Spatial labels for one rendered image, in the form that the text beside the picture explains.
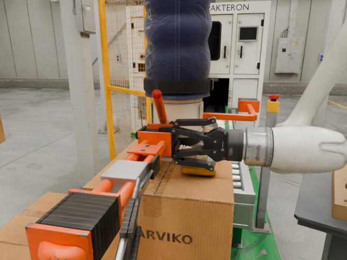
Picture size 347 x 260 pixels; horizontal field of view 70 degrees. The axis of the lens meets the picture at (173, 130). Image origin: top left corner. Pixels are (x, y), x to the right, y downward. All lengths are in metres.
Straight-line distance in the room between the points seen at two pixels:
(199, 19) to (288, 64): 9.34
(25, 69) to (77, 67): 11.21
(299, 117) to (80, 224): 0.62
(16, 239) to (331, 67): 1.30
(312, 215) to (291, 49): 9.22
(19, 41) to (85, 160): 11.35
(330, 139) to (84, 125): 1.97
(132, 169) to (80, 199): 0.12
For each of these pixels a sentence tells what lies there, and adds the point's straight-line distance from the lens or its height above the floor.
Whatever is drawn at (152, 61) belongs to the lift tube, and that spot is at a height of 1.27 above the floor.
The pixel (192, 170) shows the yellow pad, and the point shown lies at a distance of 0.74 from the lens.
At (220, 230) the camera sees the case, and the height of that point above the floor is 0.86.
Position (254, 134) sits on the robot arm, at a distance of 0.57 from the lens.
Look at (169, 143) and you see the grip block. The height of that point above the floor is 1.09.
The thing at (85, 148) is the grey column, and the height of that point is 0.51.
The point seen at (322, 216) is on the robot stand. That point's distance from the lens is 1.05.
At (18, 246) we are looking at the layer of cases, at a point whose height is 0.54.
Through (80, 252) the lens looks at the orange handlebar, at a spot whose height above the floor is 1.09.
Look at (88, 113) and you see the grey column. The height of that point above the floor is 0.83.
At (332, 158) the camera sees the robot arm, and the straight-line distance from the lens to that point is 0.60.
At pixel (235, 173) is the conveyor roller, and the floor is 0.54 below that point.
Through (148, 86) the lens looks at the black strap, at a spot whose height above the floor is 1.19.
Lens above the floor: 1.28
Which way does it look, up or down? 16 degrees down
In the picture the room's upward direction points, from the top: straight up
